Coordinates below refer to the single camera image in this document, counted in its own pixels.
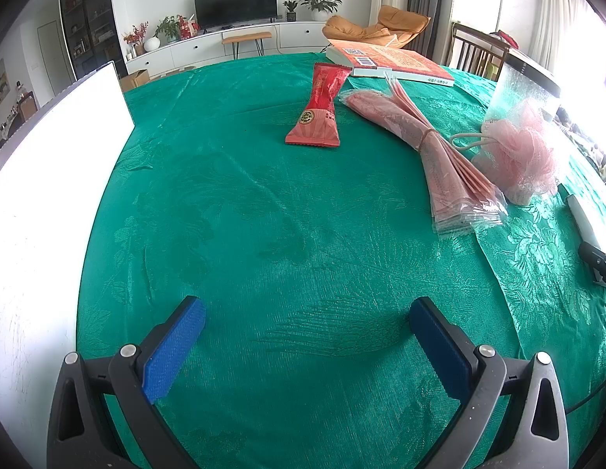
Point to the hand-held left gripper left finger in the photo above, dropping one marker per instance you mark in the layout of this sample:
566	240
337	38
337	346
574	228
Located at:
173	347

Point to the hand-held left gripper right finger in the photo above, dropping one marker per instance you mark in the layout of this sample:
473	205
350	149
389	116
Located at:
442	347

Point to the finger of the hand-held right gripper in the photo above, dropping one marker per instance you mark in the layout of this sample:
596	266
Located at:
598	261

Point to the grey white soft packet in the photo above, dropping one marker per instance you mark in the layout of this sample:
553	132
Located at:
588	220

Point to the pink mesh bath sponge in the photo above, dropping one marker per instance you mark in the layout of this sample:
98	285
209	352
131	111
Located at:
525	156

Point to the green patterned tablecloth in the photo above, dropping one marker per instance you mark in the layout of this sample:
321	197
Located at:
283	254

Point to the clear container with black lid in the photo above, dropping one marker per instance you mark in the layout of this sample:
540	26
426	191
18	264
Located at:
520	88

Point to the white foam board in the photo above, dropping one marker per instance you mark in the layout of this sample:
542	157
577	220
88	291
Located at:
44	205

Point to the bundle of red envelopes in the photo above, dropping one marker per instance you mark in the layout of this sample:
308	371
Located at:
430	146

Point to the dark wooden chair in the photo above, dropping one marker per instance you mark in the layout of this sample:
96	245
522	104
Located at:
471	49

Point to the white window curtain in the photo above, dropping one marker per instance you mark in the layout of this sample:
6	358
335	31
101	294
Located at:
552	10

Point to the red snack packet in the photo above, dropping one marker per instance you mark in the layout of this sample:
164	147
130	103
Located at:
320	107

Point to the cardboard box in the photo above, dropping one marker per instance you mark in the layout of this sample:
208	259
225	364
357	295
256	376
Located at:
136	80

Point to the orange book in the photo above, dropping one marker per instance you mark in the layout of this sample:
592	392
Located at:
390	56

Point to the white television cabinet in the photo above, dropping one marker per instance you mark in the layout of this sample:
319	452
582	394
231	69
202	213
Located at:
195	51

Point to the white vase with red flowers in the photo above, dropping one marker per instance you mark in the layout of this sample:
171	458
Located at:
150	44

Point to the white door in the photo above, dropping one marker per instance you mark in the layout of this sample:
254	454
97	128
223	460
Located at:
51	58

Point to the orange lounge chair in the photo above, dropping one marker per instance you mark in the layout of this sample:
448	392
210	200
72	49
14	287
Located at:
395	22

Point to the red gift box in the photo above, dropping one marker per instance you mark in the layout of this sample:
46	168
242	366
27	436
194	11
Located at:
188	29

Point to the wooden bench with metal legs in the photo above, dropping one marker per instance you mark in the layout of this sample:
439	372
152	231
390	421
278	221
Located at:
246	36

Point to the bushy potted plant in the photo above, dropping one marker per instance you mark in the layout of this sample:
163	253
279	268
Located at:
168	27

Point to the dark display shelf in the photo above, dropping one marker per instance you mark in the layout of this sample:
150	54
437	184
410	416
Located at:
90	19

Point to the black curved television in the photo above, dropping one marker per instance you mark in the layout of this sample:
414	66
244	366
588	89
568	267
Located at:
234	5

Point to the small potted plant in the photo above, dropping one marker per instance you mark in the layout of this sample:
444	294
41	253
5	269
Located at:
290	10

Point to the large green potted plant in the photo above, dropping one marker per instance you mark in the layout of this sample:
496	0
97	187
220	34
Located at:
321	2

